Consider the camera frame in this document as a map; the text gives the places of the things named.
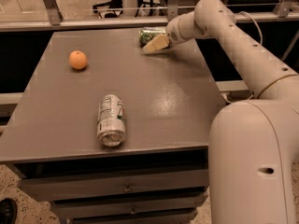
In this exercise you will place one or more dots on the grey drawer cabinet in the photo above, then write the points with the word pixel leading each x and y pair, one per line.
pixel 158 174

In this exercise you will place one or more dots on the black shoe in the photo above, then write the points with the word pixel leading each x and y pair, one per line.
pixel 8 211

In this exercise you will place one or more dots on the orange fruit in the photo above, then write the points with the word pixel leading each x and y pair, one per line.
pixel 78 60

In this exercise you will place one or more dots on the metal railing frame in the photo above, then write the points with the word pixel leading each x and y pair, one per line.
pixel 34 15

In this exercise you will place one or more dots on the green soda can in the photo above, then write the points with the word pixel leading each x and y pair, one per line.
pixel 146 34

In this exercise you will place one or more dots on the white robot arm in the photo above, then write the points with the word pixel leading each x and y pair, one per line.
pixel 252 143

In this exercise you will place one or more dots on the black office chair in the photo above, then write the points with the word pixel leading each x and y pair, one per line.
pixel 108 9

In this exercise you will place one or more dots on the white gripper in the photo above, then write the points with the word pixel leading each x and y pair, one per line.
pixel 172 33

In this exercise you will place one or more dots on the white 7up can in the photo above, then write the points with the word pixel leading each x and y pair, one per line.
pixel 111 124

